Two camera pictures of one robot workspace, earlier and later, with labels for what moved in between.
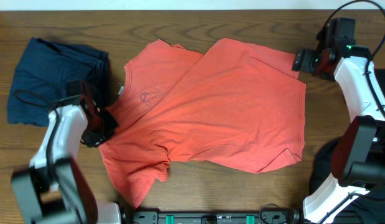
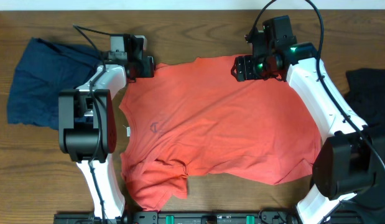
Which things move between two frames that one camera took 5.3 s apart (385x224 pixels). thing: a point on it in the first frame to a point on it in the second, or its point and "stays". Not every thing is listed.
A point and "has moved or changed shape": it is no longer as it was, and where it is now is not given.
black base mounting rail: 217,216 stays
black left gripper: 112,125 to 148,66
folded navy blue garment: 41,74 stays
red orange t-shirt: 236,104 has moved or changed shape
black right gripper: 304,59 to 245,65
